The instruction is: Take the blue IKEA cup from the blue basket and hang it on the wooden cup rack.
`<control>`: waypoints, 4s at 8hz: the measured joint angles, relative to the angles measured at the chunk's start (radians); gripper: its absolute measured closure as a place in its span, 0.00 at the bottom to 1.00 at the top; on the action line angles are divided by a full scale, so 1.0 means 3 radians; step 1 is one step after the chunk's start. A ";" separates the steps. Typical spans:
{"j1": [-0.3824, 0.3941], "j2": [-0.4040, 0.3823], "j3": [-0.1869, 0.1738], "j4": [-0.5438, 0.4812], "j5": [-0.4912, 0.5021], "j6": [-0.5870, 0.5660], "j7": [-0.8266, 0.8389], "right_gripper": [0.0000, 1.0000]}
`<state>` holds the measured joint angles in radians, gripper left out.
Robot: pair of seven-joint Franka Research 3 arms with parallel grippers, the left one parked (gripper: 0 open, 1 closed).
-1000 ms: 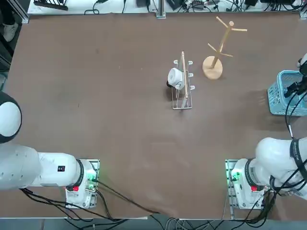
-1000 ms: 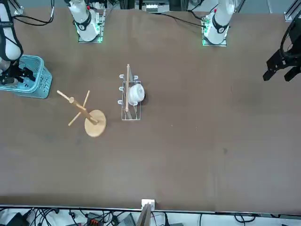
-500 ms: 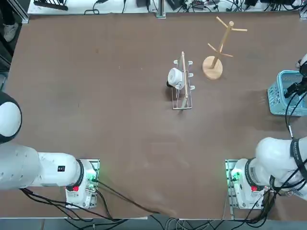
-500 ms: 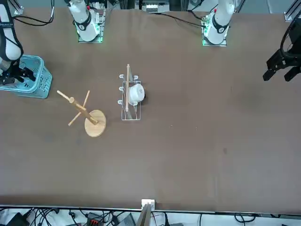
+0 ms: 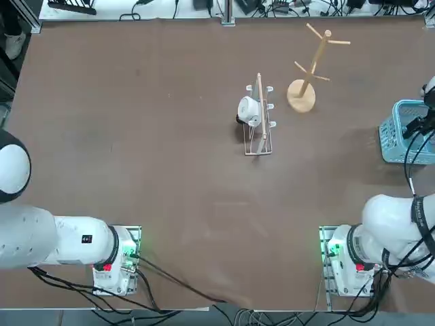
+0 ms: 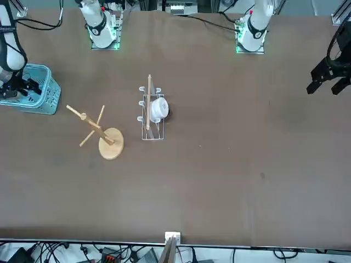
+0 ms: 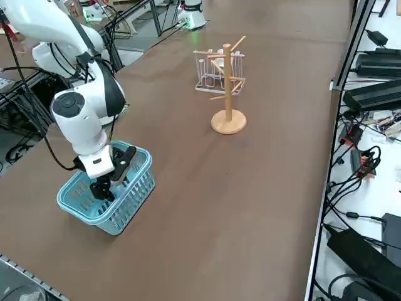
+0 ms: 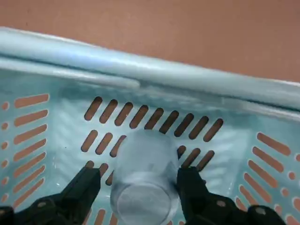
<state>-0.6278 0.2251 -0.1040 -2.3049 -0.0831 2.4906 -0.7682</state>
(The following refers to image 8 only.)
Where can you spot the blue plastic basket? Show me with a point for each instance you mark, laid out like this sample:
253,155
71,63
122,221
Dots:
150,70

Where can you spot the blue cup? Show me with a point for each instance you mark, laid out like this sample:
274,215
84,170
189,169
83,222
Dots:
145,164

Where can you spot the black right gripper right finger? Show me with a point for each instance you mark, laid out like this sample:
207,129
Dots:
197,199

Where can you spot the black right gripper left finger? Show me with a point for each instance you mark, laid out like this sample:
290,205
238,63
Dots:
77,194

